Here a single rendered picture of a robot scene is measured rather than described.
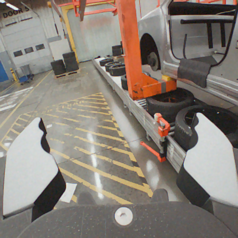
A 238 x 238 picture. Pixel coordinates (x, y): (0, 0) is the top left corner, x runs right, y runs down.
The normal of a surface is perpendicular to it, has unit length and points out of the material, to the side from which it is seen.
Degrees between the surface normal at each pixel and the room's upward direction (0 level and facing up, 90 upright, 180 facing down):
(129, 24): 90
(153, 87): 90
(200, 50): 52
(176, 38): 87
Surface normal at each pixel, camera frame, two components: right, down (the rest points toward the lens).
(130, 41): 0.26, 0.49
